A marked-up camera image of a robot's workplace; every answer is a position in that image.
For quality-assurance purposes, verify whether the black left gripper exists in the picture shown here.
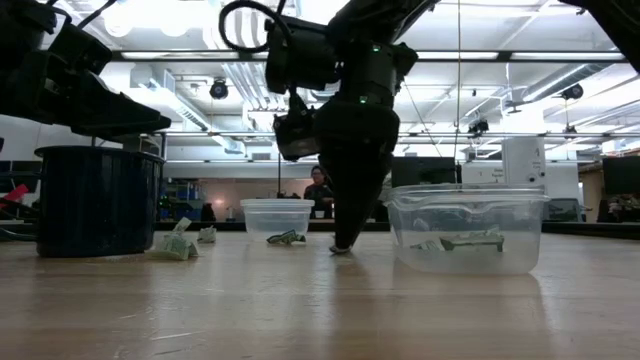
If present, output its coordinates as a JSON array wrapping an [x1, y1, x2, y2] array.
[[0, 47, 173, 141]]

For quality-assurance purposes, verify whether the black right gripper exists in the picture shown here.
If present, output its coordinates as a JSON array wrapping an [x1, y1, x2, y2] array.
[[313, 97, 402, 251]]

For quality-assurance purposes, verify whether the candy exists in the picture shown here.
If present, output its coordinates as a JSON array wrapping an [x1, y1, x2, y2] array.
[[266, 229, 307, 246]]

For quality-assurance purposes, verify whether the dark round bin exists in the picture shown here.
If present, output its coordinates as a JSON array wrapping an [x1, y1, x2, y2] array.
[[0, 145, 167, 259]]

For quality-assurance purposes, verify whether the rectangular clear plastic container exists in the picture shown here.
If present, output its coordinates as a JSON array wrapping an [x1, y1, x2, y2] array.
[[383, 183, 551, 276]]

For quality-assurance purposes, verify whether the person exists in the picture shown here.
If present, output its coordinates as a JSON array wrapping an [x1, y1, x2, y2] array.
[[303, 165, 335, 220]]

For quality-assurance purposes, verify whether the black monitor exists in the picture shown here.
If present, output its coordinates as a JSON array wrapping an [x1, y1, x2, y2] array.
[[390, 156, 462, 188]]

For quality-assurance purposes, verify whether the round clear plastic container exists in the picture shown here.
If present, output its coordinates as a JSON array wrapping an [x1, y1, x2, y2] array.
[[239, 198, 316, 244]]

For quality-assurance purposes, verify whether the red object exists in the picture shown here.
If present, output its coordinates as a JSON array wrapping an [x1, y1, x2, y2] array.
[[0, 183, 31, 210]]

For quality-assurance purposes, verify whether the white pillar box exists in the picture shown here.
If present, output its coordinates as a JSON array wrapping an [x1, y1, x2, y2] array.
[[501, 135, 548, 187]]

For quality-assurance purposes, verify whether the large dark screen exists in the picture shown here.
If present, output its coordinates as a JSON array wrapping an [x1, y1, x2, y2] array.
[[602, 156, 640, 196]]

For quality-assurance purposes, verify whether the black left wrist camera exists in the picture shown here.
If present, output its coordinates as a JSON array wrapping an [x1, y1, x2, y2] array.
[[47, 22, 115, 77]]

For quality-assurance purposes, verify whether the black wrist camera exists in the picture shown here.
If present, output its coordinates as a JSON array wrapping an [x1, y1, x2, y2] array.
[[47, 22, 115, 77], [272, 92, 322, 163]]

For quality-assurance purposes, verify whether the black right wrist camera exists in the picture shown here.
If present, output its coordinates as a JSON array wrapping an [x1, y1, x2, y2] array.
[[272, 92, 322, 163]]

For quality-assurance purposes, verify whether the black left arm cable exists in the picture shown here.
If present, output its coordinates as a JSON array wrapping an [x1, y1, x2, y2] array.
[[74, 0, 119, 29]]

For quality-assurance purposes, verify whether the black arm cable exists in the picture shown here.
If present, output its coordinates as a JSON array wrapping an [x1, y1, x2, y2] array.
[[74, 0, 119, 29], [218, 0, 301, 96]]

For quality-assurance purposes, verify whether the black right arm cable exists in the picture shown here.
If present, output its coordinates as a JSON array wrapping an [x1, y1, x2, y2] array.
[[218, 0, 301, 96]]

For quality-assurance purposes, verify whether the thin hanging wire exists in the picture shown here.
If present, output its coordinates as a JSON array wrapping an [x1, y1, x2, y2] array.
[[452, 0, 464, 161]]

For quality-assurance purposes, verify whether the black low table rail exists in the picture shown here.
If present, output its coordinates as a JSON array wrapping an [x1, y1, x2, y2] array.
[[0, 219, 640, 240]]

